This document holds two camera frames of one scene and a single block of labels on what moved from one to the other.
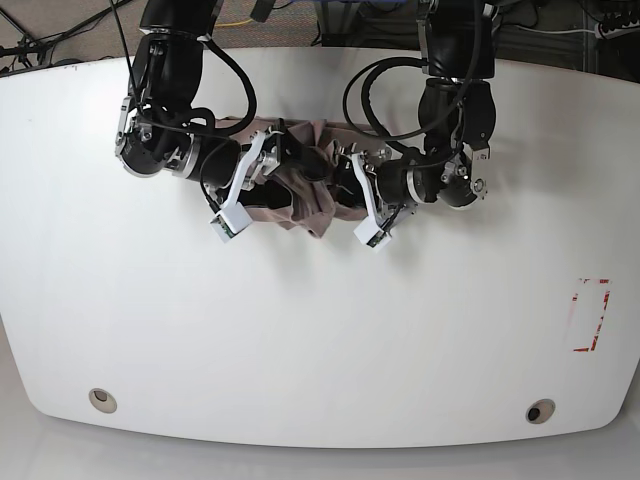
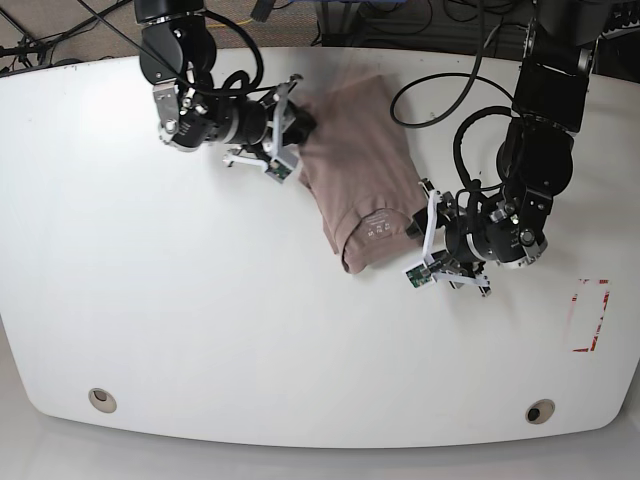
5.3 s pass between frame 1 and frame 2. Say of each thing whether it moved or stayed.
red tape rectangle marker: stayed
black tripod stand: stayed
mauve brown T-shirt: moved
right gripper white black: moved
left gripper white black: moved
